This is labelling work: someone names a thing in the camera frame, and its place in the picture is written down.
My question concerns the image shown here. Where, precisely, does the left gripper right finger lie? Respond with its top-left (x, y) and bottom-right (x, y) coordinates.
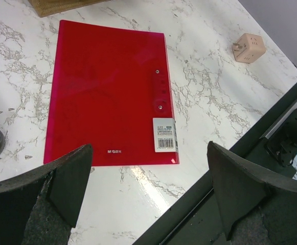
top-left (207, 141), bottom-right (297, 244)

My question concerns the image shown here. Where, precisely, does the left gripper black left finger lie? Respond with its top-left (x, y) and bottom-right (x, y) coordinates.
top-left (0, 144), bottom-right (93, 244)

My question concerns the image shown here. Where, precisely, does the jute canvas tote bag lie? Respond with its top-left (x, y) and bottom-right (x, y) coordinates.
top-left (28, 0), bottom-right (104, 17)

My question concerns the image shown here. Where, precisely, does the red plastic folder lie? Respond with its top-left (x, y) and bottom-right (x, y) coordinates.
top-left (43, 20), bottom-right (179, 166)

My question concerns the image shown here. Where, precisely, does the pink cube power adapter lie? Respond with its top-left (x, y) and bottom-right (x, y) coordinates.
top-left (232, 33), bottom-right (266, 64)

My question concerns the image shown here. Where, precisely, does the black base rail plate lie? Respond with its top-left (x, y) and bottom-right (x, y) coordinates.
top-left (136, 83), bottom-right (297, 244)

